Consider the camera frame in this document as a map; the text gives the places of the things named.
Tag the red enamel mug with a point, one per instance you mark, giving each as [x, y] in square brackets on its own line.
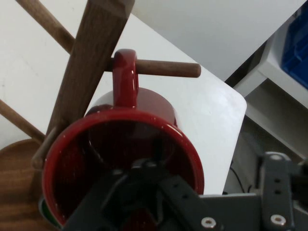
[125, 79]

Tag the green printed mug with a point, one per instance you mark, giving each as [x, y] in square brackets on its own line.
[44, 209]

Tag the blue plastic bin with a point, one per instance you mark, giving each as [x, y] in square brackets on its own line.
[297, 48]

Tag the wooden mug tree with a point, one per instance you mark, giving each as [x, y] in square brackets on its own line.
[96, 48]

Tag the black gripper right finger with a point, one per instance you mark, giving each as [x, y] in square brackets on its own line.
[272, 173]

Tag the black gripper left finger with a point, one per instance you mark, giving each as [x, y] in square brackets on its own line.
[173, 192]

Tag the white shelf unit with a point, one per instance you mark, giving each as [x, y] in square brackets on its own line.
[272, 101]

